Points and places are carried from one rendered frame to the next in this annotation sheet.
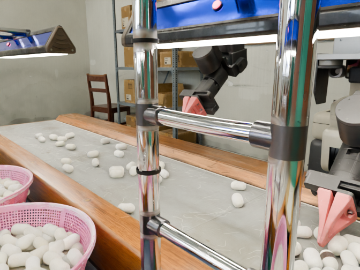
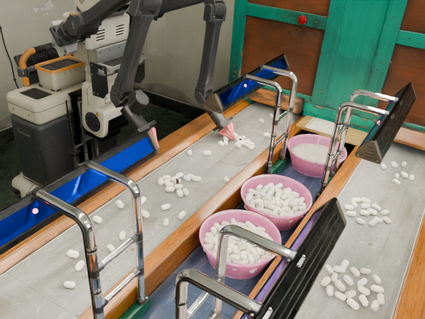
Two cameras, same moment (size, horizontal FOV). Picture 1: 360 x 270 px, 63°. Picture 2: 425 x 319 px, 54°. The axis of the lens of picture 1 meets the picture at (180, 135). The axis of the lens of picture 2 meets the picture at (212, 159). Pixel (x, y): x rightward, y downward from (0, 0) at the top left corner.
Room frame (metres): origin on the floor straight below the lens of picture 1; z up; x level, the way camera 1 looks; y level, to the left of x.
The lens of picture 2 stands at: (0.94, 1.41, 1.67)
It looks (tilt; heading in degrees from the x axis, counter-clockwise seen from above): 31 degrees down; 254
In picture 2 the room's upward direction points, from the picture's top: 4 degrees clockwise
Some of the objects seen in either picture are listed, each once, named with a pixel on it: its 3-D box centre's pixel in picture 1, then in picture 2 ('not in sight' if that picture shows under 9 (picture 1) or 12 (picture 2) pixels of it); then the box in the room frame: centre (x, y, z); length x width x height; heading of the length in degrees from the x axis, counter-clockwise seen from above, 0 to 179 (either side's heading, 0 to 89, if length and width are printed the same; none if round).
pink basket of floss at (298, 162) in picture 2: not in sight; (315, 156); (0.03, -0.05, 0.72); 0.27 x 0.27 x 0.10
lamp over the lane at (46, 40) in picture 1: (24, 45); (66, 187); (1.05, 0.53, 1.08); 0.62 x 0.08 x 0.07; 44
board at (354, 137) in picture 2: not in sight; (332, 130); (-0.13, -0.20, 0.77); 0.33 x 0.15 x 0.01; 134
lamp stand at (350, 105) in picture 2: not in sight; (357, 152); (0.02, 0.21, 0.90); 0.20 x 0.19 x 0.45; 44
